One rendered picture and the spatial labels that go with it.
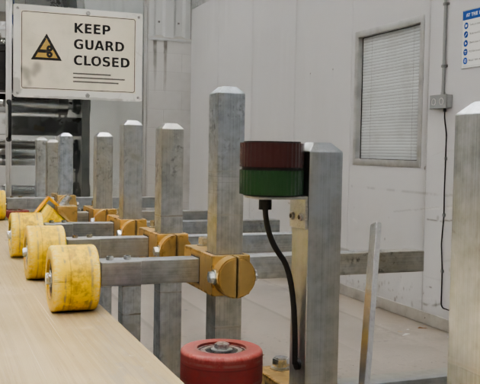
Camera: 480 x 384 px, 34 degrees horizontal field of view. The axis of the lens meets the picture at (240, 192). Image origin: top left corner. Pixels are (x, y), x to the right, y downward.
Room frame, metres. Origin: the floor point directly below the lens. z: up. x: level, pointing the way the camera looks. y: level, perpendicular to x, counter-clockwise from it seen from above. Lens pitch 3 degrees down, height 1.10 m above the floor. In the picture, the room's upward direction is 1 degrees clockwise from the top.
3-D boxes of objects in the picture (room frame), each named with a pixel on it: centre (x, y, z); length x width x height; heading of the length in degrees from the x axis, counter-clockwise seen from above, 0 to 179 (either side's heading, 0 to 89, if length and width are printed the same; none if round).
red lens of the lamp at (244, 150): (0.73, -0.03, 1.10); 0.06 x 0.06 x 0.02
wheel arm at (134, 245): (1.28, 0.06, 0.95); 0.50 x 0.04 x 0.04; 111
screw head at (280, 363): (0.82, -0.05, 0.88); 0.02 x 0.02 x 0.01
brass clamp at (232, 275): (1.01, 0.03, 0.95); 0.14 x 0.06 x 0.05; 21
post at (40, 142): (2.61, 0.66, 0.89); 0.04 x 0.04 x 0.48; 21
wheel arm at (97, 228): (1.51, 0.16, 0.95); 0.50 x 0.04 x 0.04; 111
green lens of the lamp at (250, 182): (0.73, -0.03, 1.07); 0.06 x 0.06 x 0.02
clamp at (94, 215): (1.70, 0.30, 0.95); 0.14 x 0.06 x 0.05; 21
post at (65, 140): (2.15, 0.47, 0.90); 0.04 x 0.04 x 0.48; 21
